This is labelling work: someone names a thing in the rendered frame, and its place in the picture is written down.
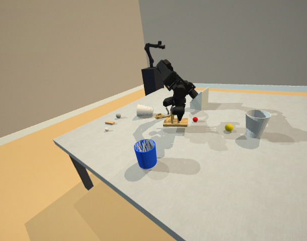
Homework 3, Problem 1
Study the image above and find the yellow ball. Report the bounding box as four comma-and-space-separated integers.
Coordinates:
225, 124, 233, 131

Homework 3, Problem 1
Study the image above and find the blue cup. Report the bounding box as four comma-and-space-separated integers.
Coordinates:
134, 139, 157, 170

